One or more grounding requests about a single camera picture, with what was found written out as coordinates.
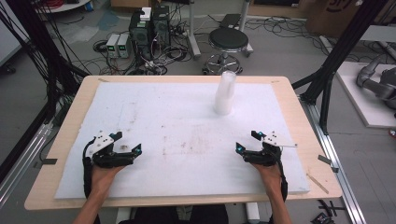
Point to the person's left hand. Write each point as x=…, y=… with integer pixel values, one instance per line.
x=104, y=177

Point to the light wooden table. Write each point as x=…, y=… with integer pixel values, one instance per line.
x=299, y=112

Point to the white table leg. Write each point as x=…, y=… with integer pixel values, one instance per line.
x=252, y=213
x=123, y=216

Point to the thin wooden stick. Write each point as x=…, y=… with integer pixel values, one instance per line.
x=317, y=183

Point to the small white box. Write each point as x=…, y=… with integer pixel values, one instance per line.
x=145, y=14

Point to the aluminium rail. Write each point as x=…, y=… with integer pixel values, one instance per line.
x=21, y=165
x=339, y=174

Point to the grey bench power supply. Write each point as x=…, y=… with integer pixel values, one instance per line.
x=124, y=46
x=112, y=45

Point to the white stand leg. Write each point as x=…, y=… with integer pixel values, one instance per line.
x=193, y=37
x=246, y=18

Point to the person's right hand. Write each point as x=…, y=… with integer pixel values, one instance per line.
x=268, y=177

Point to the brown cardboard box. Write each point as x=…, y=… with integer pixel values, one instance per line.
x=336, y=15

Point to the black parts on floor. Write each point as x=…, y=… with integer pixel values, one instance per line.
x=325, y=214

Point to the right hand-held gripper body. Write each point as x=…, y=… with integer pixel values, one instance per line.
x=264, y=155

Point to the white foam mat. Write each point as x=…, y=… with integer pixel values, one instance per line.
x=186, y=168

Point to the white round table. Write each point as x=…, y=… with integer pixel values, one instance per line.
x=62, y=5

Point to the black computer tower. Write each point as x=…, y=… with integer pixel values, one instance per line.
x=140, y=37
x=161, y=26

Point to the black flat device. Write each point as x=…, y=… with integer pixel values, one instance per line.
x=230, y=20

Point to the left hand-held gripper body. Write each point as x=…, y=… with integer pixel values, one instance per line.
x=107, y=157

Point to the black round stool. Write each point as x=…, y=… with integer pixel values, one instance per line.
x=228, y=40

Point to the blue tape roll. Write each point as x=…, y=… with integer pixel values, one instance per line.
x=89, y=6

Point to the stack of clear plastic cups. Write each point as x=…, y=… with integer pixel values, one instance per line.
x=224, y=93

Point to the white base board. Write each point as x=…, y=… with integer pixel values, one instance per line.
x=364, y=105

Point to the person's legs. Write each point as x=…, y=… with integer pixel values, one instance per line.
x=162, y=216

